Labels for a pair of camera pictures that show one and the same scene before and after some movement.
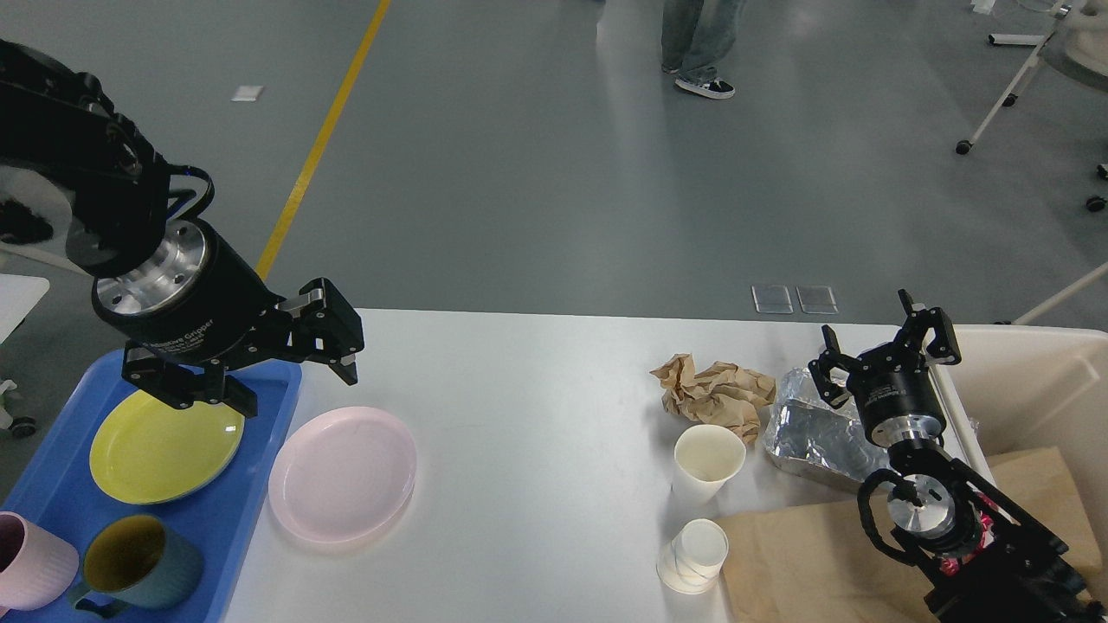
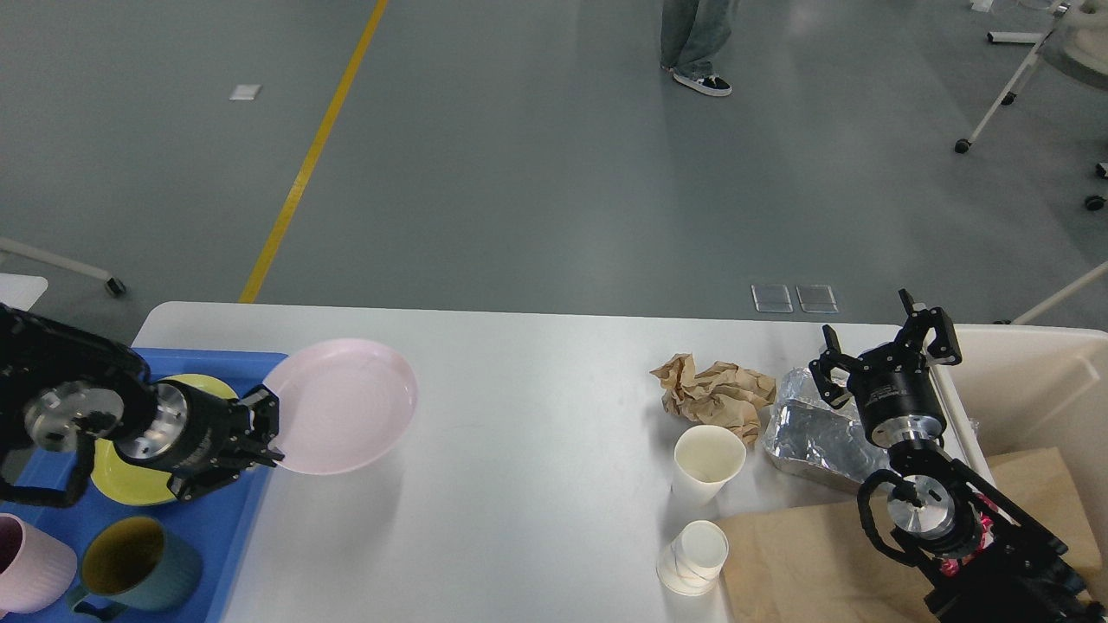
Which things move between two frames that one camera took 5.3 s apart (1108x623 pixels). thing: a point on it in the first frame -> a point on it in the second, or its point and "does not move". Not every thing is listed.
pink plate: [342, 474] -> [342, 405]
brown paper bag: [823, 563] does not move
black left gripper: [194, 298] -> [185, 428]
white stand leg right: [1062, 297] does not move
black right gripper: [897, 394] does not move
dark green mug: [137, 562] does not move
